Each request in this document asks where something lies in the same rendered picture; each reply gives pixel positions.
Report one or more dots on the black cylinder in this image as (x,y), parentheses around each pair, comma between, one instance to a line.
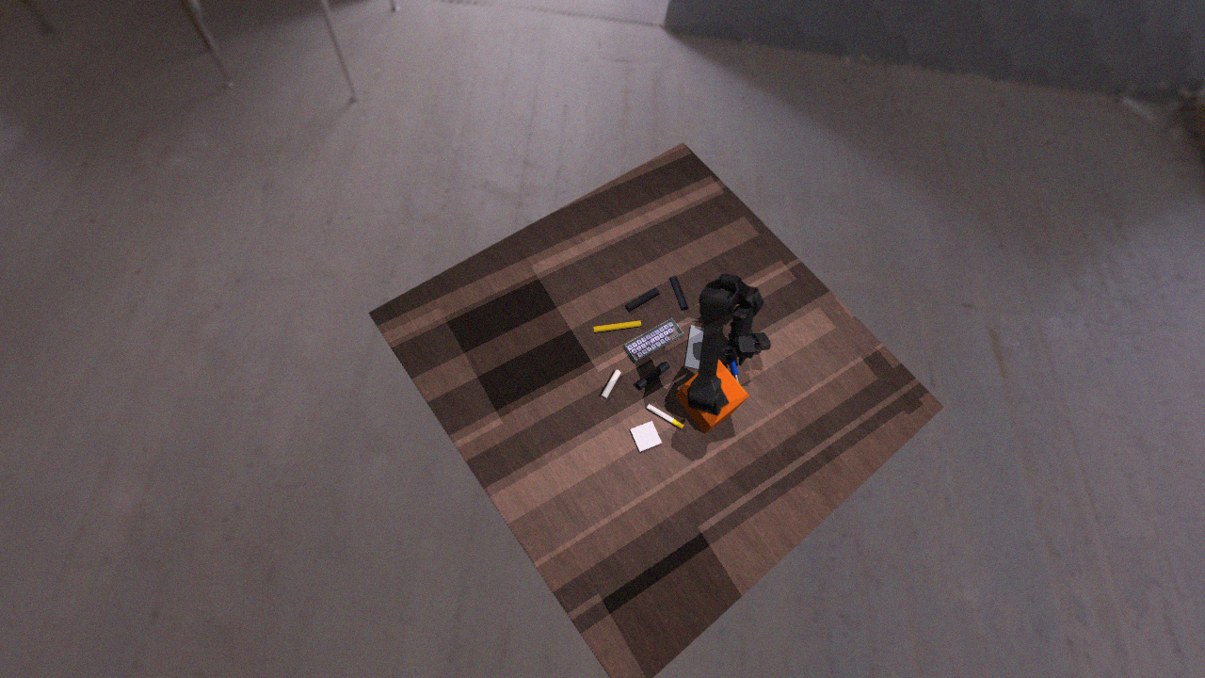
(678,292)
(633,304)
(652,375)

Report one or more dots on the yellow cylinder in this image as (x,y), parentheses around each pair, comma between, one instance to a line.
(618,326)

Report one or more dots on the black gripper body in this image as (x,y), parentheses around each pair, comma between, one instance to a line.
(727,346)

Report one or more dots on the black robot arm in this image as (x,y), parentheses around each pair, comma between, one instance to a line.
(716,306)

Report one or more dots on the white and yellow marker pen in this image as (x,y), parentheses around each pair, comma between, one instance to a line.
(665,416)

